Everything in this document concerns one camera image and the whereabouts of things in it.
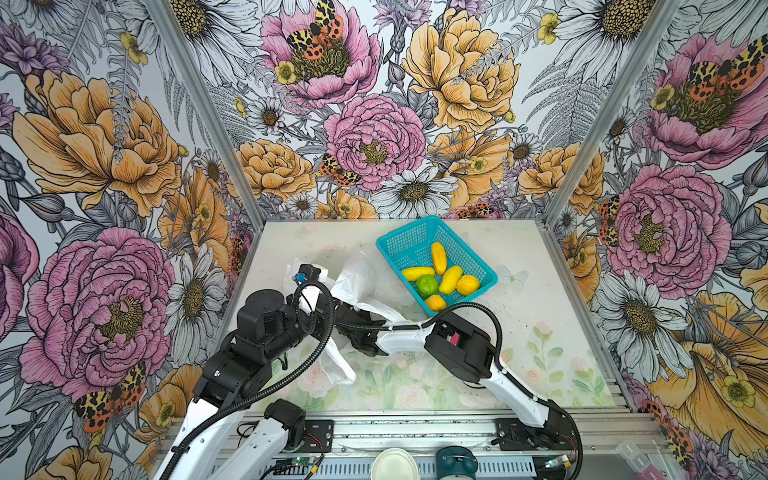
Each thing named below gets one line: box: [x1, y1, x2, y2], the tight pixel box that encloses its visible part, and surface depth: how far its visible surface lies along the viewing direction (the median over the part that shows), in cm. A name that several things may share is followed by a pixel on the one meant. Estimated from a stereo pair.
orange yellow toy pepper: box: [432, 242, 447, 275], surface depth 107 cm
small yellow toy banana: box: [402, 266, 435, 282], surface depth 103 cm
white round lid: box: [370, 448, 419, 480], surface depth 70 cm
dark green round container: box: [435, 445, 479, 480], surface depth 65 cm
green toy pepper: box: [416, 274, 439, 300], surface depth 98 cm
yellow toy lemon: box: [456, 275, 480, 296], surface depth 99 cm
